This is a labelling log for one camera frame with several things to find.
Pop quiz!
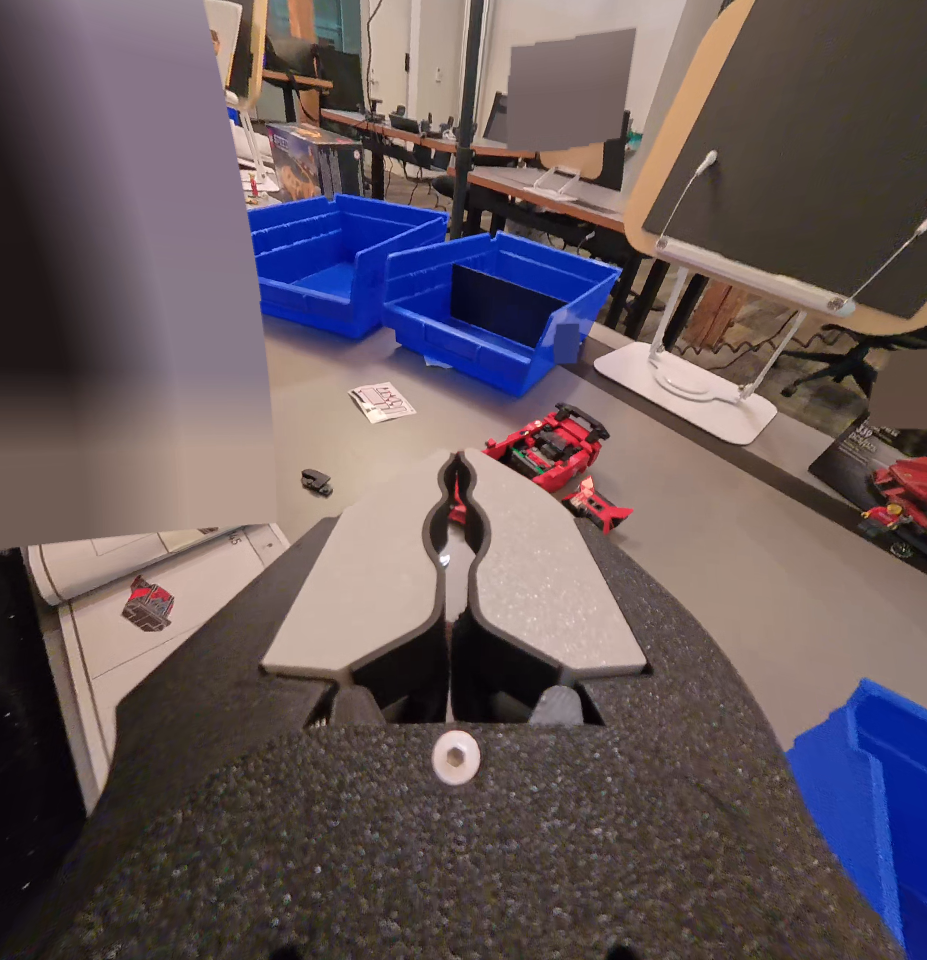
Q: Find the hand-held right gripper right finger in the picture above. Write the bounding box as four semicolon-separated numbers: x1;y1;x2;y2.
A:
460;447;652;684

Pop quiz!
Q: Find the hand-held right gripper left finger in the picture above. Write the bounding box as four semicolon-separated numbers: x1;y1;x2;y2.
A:
261;450;460;685

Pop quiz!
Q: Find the blue plastic storage bin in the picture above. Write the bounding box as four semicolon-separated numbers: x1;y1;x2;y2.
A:
247;193;450;340
382;231;622;397
784;677;927;960

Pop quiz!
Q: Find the red lego car section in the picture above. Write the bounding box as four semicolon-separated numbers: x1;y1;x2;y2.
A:
561;476;636;535

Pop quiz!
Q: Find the red lego car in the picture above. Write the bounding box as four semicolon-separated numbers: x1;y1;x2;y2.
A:
482;403;611;492

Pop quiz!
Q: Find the lego instruction booklet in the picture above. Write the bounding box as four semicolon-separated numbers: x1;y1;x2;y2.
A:
24;523;292;815

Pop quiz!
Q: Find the black lego box with car picture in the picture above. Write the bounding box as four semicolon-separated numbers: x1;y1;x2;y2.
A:
808;420;927;582

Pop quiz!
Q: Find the white sticker sheet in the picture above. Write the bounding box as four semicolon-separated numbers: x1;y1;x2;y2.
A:
348;382;417;426

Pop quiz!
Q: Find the black bin divider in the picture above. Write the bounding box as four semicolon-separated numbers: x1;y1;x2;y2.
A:
450;262;570;348

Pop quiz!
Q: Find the black office chair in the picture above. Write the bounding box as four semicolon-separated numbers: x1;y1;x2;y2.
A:
780;321;927;399

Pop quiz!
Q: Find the book stand with black board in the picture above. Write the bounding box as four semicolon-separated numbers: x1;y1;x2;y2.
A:
593;0;927;447
533;138;631;205
206;0;279;198

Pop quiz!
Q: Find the dark printed cardboard box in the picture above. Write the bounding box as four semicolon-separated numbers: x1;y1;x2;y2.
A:
264;122;363;204

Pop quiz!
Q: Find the long wooden desk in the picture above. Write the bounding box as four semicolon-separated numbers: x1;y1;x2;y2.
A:
319;107;543;198

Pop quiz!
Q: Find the black metal pole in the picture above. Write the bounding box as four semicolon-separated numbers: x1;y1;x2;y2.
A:
450;0;489;237

